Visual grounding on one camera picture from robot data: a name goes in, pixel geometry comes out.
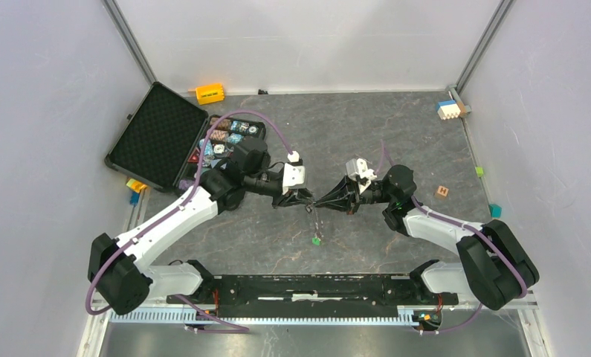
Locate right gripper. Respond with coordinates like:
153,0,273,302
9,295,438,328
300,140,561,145
314,175,395,216

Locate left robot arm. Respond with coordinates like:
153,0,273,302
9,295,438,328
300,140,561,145
85,137,312,315

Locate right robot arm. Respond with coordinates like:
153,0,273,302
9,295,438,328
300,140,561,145
314,159,540,310

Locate small wooden block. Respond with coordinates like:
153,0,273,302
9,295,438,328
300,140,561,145
434,185,450,199

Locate blue white toy block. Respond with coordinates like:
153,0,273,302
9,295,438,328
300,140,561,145
436,100,462,120

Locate yellow toy block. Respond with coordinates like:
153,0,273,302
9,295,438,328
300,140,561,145
195,83,225,106

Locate black poker chip case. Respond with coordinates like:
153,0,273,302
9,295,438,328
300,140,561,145
103,81,268,194

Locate small teal cube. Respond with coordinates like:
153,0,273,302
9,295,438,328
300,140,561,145
488,203,502,219

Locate yellow blue blocks at left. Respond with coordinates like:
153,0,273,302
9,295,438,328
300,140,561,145
126,178,148,206

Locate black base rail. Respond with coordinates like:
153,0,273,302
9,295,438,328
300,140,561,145
188,274,459,318

